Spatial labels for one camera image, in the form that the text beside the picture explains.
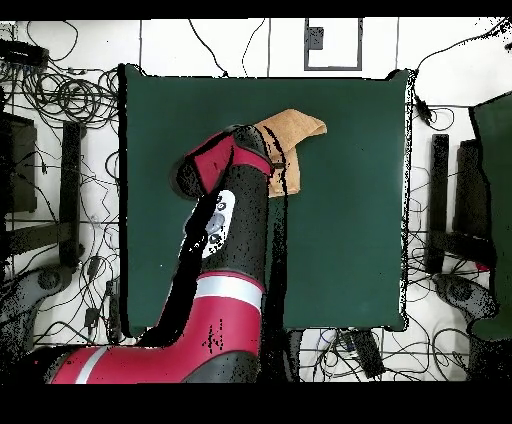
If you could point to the tan terry towel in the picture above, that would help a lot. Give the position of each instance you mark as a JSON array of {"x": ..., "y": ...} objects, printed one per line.
[{"x": 296, "y": 128}]

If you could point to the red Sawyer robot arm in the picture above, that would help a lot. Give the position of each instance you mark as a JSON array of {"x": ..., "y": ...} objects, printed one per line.
[{"x": 224, "y": 320}]

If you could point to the dark green table cloth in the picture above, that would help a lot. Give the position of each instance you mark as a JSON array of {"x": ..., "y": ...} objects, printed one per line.
[{"x": 180, "y": 120}]

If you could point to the black power adapter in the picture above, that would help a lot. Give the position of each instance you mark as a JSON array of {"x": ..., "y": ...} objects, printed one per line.
[
  {"x": 423, "y": 110},
  {"x": 91, "y": 317},
  {"x": 94, "y": 266}
]

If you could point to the black power strip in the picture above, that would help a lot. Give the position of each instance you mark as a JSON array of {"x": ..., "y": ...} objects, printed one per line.
[
  {"x": 366, "y": 354},
  {"x": 24, "y": 54}
]

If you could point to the small grey box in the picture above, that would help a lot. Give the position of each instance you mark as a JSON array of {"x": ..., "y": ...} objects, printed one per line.
[{"x": 315, "y": 40}]

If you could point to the black equipment case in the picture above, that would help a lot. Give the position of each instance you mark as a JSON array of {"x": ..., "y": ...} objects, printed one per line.
[
  {"x": 470, "y": 192},
  {"x": 22, "y": 168}
]

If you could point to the grey wheeled stand base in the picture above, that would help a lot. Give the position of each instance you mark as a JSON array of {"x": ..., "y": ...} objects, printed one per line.
[
  {"x": 48, "y": 280},
  {"x": 460, "y": 292}
]

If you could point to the green covered side table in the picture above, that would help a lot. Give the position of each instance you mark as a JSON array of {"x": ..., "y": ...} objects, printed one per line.
[{"x": 496, "y": 180}]

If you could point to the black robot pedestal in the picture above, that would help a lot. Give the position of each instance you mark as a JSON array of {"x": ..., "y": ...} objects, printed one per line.
[{"x": 294, "y": 356}]

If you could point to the grey square floor frame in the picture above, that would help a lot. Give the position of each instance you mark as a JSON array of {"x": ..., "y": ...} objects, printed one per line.
[{"x": 332, "y": 68}]

